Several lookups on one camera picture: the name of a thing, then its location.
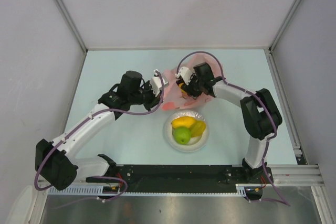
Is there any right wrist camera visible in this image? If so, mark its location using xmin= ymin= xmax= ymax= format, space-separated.
xmin=175 ymin=67 xmax=193 ymax=85

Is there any yellow fake mango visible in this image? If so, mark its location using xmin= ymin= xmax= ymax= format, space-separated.
xmin=171 ymin=116 xmax=196 ymax=129

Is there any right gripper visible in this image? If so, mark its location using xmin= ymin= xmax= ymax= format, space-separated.
xmin=181 ymin=72 xmax=204 ymax=100

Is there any white cable duct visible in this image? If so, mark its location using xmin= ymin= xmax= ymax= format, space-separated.
xmin=48 ymin=184 xmax=261 ymax=197

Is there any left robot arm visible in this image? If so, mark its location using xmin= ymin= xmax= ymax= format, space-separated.
xmin=34 ymin=70 xmax=169 ymax=191

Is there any pink plastic bag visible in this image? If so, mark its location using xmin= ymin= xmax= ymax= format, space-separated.
xmin=161 ymin=52 xmax=223 ymax=111

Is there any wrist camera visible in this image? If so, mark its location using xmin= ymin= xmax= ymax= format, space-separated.
xmin=175 ymin=67 xmax=193 ymax=85
xmin=150 ymin=69 xmax=169 ymax=97

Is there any white paper plate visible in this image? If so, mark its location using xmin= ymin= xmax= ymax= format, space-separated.
xmin=163 ymin=110 xmax=209 ymax=153

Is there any green fake apple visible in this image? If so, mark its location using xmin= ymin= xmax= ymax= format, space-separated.
xmin=173 ymin=127 xmax=191 ymax=145

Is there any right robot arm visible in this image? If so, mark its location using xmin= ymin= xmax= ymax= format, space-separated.
xmin=175 ymin=62 xmax=282 ymax=183

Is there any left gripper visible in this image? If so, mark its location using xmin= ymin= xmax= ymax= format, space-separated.
xmin=129 ymin=80 xmax=163 ymax=112

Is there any orange fake fruit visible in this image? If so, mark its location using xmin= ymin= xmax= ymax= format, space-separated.
xmin=178 ymin=83 xmax=187 ymax=95

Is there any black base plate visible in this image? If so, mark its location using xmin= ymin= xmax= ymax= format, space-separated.
xmin=86 ymin=164 xmax=274 ymax=194

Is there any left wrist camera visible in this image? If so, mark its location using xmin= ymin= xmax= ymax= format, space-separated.
xmin=150 ymin=69 xmax=169 ymax=97

